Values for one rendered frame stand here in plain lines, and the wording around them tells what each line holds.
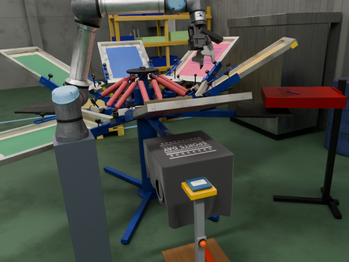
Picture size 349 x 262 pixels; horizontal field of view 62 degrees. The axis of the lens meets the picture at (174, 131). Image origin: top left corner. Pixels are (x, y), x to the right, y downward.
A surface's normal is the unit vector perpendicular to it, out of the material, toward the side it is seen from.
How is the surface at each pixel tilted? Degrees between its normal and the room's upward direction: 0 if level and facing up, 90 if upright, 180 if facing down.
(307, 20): 90
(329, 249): 0
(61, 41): 90
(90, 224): 90
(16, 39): 90
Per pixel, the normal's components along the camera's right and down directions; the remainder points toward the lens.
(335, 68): -0.91, 0.17
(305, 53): 0.41, 0.28
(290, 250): -0.04, -0.94
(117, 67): 0.13, -0.64
